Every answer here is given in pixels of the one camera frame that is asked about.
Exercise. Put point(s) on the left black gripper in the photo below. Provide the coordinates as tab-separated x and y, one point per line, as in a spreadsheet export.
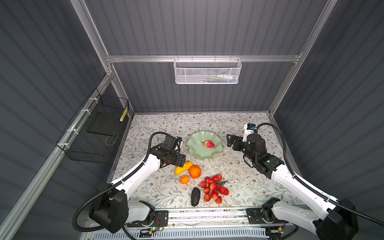
180	160

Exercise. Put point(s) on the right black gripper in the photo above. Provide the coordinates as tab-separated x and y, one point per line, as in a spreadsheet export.
238	140

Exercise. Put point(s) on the yellow fake banana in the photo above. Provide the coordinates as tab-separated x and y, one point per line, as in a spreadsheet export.
185	167

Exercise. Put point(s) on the small fake tangerine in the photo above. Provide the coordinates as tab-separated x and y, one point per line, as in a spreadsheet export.
184	180

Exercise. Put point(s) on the large fake orange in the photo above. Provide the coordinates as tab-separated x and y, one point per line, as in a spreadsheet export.
195	172

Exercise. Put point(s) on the red fake strawberry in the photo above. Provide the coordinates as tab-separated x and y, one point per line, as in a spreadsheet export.
209	144

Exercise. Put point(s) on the dark fake avocado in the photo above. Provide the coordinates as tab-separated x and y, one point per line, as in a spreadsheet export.
195	197

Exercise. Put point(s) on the red fake grape bunch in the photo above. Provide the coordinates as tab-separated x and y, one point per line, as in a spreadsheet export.
214	189

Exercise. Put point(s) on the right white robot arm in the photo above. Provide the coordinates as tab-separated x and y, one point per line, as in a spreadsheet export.
339	224

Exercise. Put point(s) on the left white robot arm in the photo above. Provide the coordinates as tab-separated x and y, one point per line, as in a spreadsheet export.
114	208

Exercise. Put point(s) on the green scalloped fruit bowl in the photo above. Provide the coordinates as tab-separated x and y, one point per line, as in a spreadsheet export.
197	149

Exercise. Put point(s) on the yellow marker in basket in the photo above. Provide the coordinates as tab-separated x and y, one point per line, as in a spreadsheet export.
123	114

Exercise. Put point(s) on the black pad in basket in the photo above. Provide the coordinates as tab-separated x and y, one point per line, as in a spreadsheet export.
104	124

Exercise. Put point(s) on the items in white basket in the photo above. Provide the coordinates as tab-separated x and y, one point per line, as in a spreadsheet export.
218	79

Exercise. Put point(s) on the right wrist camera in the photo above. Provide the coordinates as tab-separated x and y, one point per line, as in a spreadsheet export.
248	130

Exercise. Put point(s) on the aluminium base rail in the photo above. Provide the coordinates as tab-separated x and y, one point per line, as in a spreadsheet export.
207	217

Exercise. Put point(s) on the black wire basket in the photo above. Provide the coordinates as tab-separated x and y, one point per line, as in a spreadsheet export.
79	145

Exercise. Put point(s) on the white wire mesh basket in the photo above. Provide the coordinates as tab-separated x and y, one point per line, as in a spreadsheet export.
188	69

